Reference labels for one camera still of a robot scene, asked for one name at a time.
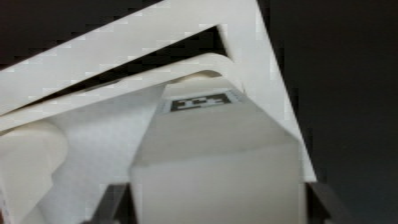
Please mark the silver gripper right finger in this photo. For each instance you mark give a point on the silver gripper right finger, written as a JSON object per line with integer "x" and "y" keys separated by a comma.
{"x": 327, "y": 211}

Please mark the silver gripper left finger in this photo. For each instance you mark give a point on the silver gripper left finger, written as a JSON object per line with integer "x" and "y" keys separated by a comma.
{"x": 114, "y": 211}

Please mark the white desk leg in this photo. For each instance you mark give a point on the white desk leg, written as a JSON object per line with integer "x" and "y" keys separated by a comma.
{"x": 32, "y": 154}
{"x": 217, "y": 171}

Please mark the white desk top tray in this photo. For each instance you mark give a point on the white desk top tray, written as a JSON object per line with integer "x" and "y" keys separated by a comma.
{"x": 102, "y": 117}

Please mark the white U-shaped fence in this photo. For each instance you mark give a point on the white U-shaped fence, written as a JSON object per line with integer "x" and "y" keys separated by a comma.
{"x": 127, "y": 39}

